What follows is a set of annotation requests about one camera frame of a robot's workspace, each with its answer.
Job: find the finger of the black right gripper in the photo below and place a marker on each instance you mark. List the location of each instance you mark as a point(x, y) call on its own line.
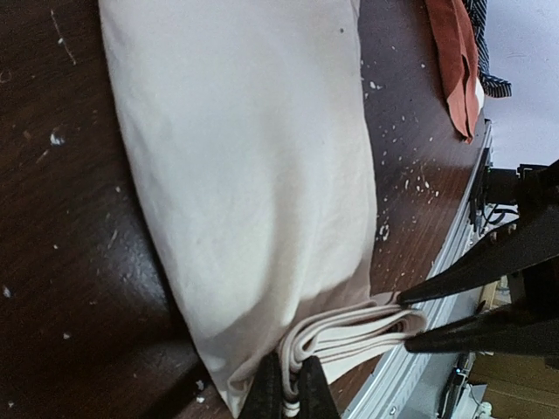
point(476, 262)
point(512, 329)

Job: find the orange underwear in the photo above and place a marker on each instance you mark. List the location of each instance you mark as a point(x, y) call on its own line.
point(452, 31)

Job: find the beige underwear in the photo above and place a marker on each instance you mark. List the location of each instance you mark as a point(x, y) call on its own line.
point(244, 127)

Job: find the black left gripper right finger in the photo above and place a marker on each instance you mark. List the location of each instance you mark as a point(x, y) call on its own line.
point(316, 401)

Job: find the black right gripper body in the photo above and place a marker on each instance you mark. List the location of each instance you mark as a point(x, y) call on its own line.
point(529, 188)

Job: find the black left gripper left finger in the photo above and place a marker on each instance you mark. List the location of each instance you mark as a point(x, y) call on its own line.
point(264, 400)

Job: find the striped dark underwear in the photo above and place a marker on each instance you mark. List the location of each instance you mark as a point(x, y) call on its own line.
point(493, 86)

